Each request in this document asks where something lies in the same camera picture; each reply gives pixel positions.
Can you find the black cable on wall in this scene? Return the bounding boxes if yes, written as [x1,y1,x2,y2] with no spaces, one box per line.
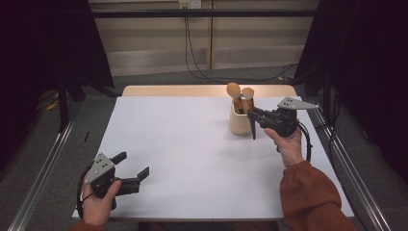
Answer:
[184,8,299,85]

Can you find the person's right hand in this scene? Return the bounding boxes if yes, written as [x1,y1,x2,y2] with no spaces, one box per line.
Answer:
[263,126,305,168]

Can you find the white table mat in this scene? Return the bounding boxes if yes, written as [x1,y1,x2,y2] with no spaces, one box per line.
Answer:
[71,95,355,221]

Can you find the metal floor rail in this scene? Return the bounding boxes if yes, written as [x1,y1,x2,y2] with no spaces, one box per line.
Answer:
[7,105,81,231]
[307,97,393,231]

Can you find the small makeup brush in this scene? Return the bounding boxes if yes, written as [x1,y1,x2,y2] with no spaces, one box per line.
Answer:
[241,87,256,114]

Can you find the person's left hand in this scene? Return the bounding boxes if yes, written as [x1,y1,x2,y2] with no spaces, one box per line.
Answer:
[81,179,123,227]

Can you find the black horizontal frame bar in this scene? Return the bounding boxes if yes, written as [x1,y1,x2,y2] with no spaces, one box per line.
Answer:
[90,9,319,18]

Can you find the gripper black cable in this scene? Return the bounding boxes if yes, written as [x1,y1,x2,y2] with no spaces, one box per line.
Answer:
[296,120,314,163]
[76,163,95,219]

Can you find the black curtain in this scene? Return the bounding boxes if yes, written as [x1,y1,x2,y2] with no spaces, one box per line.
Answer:
[293,0,408,184]
[0,0,115,171]

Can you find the white wall socket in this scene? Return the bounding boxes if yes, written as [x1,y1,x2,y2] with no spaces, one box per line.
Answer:
[178,0,202,10]

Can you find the yellow floor tape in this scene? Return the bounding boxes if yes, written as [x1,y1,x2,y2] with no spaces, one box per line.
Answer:
[45,92,61,112]

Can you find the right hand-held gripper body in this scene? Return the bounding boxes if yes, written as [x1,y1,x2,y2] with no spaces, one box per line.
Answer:
[256,96,320,152]

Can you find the cream square brush holder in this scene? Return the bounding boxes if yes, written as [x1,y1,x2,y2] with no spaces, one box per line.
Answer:
[228,102,254,136]

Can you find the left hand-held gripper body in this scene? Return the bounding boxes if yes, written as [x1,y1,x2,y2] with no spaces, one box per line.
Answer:
[84,152,142,211]

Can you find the black floor cables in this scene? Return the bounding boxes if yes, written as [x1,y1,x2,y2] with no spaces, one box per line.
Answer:
[316,90,341,155]

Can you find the black metal stand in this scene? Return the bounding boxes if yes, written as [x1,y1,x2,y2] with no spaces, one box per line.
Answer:
[321,70,333,126]
[56,75,70,133]

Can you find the large round makeup brush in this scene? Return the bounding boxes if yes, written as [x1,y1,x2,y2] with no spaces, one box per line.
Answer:
[225,82,246,116]

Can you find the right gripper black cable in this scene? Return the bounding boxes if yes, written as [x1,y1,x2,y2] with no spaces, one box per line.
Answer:
[296,120,314,163]

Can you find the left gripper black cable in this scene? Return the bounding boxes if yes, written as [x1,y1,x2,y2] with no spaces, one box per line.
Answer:
[76,163,95,219]

